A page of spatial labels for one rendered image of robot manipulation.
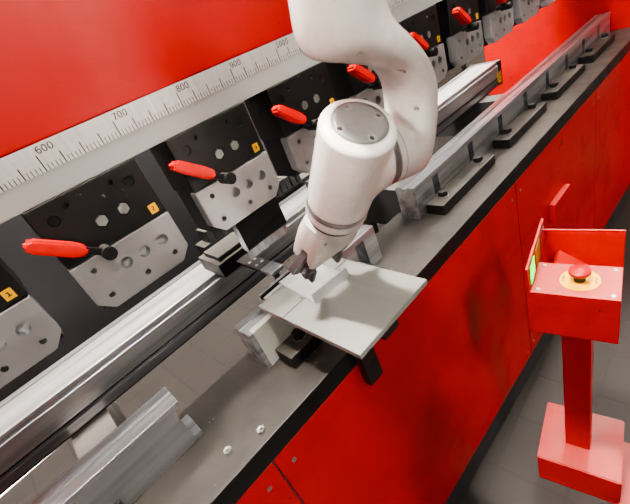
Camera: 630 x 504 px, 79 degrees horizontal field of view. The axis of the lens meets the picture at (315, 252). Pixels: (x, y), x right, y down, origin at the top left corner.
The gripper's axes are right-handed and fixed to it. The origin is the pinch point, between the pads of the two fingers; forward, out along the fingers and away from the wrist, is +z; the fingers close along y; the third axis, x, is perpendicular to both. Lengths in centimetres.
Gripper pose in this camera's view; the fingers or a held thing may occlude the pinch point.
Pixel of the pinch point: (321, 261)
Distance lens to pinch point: 66.8
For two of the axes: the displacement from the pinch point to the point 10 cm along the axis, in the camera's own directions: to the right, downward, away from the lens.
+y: -7.4, 5.5, -3.9
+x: 6.6, 6.9, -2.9
